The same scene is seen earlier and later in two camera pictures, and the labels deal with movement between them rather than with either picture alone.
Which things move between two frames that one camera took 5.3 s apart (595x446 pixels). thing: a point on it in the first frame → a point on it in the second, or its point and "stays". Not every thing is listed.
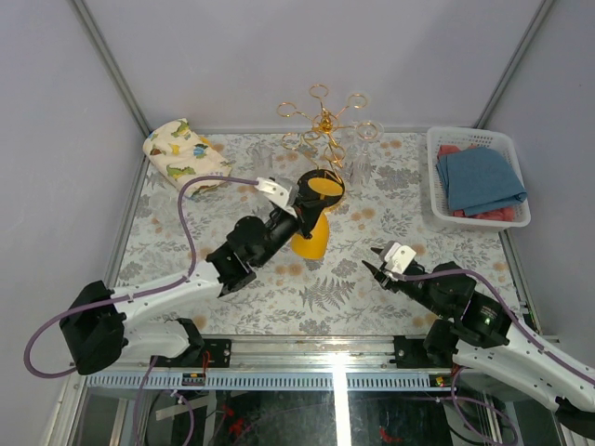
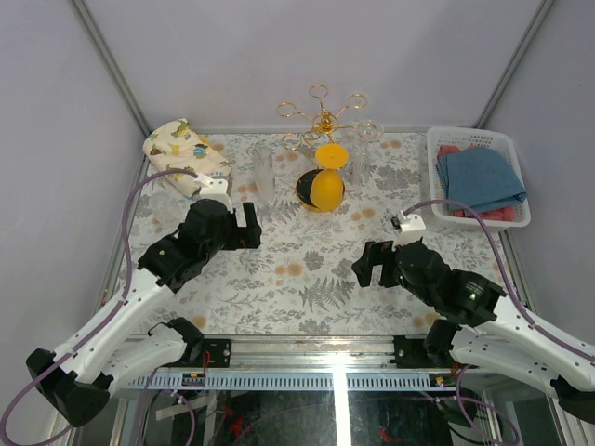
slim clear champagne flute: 361,166 stays
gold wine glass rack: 326,122 stays
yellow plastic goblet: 316,247 → 326,190
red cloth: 503,214 stays
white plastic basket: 475,177 stays
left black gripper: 308,210 → 245,237
